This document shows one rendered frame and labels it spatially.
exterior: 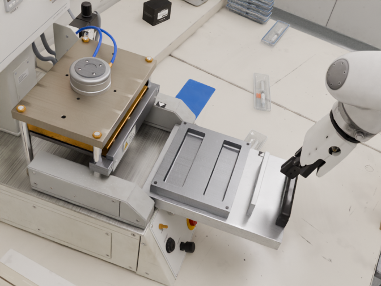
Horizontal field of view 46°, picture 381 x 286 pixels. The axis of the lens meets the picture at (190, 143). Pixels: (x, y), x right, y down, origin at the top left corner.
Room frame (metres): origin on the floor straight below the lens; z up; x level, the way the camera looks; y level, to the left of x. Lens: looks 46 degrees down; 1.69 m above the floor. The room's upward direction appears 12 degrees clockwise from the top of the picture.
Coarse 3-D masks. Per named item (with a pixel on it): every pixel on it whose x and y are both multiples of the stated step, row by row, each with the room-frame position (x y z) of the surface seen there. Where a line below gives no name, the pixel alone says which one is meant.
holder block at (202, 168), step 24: (192, 144) 0.68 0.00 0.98; (216, 144) 0.69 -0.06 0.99; (240, 144) 0.70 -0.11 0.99; (168, 168) 0.59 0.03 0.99; (192, 168) 0.60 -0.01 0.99; (216, 168) 0.63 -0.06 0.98; (240, 168) 0.63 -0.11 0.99; (168, 192) 0.53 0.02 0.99; (192, 192) 0.54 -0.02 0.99; (216, 192) 0.57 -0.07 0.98
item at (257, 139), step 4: (252, 132) 0.98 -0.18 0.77; (256, 132) 0.99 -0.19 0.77; (248, 136) 0.96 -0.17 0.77; (252, 136) 0.97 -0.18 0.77; (256, 136) 0.97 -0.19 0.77; (260, 136) 0.97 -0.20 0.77; (264, 136) 0.98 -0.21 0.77; (244, 140) 0.94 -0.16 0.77; (248, 140) 0.95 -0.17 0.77; (252, 140) 0.95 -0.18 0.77; (256, 140) 0.95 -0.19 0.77; (260, 140) 0.96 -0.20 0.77; (264, 140) 0.96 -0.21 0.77; (252, 144) 0.93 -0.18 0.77; (256, 144) 0.94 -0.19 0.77; (260, 144) 0.94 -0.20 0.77; (252, 148) 0.92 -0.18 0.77; (256, 148) 0.92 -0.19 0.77
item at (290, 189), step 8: (296, 176) 0.63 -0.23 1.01; (288, 184) 0.60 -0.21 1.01; (296, 184) 0.61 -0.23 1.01; (288, 192) 0.58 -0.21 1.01; (288, 200) 0.56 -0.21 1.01; (280, 208) 0.55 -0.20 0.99; (288, 208) 0.54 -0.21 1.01; (280, 216) 0.52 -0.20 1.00; (288, 216) 0.52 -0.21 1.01; (280, 224) 0.52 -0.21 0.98
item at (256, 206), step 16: (176, 128) 0.73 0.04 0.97; (160, 160) 0.63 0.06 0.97; (256, 160) 0.69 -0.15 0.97; (272, 160) 0.70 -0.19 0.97; (256, 176) 0.64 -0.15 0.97; (272, 176) 0.65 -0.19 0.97; (240, 192) 0.59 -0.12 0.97; (256, 192) 0.56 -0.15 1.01; (272, 192) 0.60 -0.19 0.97; (160, 208) 0.53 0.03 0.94; (176, 208) 0.52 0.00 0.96; (192, 208) 0.52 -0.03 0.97; (240, 208) 0.55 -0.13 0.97; (256, 208) 0.55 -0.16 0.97; (272, 208) 0.56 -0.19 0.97; (208, 224) 0.51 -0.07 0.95; (224, 224) 0.50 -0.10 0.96; (240, 224) 0.51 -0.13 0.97; (256, 224) 0.52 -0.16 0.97; (272, 224) 0.52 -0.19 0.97; (256, 240) 0.49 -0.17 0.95; (272, 240) 0.49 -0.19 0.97
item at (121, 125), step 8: (144, 88) 0.75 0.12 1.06; (136, 104) 0.69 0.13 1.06; (128, 112) 0.66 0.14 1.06; (32, 128) 0.58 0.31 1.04; (40, 128) 0.58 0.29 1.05; (120, 128) 0.61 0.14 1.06; (40, 136) 0.58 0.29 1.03; (48, 136) 0.58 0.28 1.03; (56, 136) 0.57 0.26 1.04; (64, 136) 0.57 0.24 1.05; (112, 136) 0.59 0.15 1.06; (64, 144) 0.57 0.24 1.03; (72, 144) 0.57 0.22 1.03; (80, 144) 0.56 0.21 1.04; (112, 144) 0.58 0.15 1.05; (80, 152) 0.56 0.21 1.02; (88, 152) 0.56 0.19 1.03; (104, 152) 0.55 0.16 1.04
